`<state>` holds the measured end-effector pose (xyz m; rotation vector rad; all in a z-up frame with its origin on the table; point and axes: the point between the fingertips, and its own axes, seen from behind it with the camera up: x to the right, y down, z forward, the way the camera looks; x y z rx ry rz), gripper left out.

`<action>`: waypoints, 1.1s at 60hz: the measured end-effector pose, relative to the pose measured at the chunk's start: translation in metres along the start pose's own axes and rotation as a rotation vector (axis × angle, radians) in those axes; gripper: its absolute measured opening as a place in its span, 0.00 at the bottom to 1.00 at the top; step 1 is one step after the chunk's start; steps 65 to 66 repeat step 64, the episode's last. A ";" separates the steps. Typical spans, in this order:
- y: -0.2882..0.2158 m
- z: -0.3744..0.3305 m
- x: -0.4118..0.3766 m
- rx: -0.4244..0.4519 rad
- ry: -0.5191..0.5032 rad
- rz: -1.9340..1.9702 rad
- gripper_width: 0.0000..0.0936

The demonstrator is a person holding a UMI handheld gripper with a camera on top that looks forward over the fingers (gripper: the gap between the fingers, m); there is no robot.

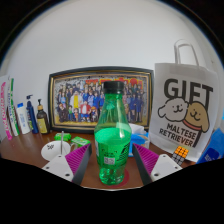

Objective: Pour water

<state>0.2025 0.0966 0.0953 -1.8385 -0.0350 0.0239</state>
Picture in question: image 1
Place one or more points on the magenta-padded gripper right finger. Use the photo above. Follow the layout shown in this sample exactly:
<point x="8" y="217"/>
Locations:
<point x="147" y="160"/>

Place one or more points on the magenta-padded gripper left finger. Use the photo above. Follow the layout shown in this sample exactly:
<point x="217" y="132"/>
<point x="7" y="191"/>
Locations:
<point x="76" y="160"/>

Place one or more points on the green plastic drink bottle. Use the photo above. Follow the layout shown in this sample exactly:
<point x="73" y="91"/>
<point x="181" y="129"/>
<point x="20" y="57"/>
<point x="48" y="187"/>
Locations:
<point x="111" y="140"/>

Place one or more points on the green soap box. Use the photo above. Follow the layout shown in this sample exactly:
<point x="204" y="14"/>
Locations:
<point x="62" y="137"/>
<point x="79" y="141"/>

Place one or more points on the white stick in cup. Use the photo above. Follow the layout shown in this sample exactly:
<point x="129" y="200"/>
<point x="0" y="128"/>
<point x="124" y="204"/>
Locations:
<point x="62" y="140"/>

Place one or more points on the blue tissue pack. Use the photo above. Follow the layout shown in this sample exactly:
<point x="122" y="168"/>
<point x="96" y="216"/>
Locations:
<point x="138" y="136"/>

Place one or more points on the patterned paper cup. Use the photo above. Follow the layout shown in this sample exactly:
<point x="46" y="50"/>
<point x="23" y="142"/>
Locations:
<point x="53" y="150"/>

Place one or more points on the flat round red coaster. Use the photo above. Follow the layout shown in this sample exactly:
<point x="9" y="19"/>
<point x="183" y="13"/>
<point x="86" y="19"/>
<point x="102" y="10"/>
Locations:
<point x="127" y="178"/>

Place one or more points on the colourful puzzle cube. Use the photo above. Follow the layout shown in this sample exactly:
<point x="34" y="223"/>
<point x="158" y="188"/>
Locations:
<point x="180" y="155"/>

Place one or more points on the amber pump bottle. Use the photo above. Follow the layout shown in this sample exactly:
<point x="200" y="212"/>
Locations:
<point x="42" y="121"/>

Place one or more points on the framed group picture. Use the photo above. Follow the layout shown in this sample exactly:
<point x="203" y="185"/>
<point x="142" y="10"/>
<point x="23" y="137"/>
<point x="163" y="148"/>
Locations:
<point x="83" y="100"/>

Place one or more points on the dark blue pump bottle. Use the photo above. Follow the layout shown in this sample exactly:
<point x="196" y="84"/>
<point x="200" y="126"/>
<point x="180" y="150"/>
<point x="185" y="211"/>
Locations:
<point x="32" y="116"/>

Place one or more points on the white bottle with blue cap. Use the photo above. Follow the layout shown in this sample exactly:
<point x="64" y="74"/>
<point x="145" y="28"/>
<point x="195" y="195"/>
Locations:
<point x="23" y="120"/>

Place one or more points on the white paper gift bag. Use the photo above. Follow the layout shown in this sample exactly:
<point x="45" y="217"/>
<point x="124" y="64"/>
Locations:
<point x="183" y="100"/>

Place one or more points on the green and white shuttlecock tube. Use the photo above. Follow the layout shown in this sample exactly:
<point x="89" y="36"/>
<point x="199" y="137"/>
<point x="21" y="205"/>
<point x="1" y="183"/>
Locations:
<point x="13" y="110"/>

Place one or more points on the pink shuttlecock tube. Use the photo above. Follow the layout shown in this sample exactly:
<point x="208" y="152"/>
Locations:
<point x="4" y="113"/>

